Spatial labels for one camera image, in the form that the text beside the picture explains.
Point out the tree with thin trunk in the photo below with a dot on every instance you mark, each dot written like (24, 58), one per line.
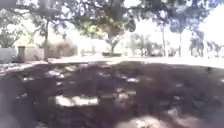
(45, 33)

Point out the low pale wall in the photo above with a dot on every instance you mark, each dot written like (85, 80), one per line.
(36, 53)

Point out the large spreading tree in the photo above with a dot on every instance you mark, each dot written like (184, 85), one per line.
(112, 26)

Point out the dark square pillar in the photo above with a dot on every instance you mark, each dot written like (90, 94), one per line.
(21, 54)

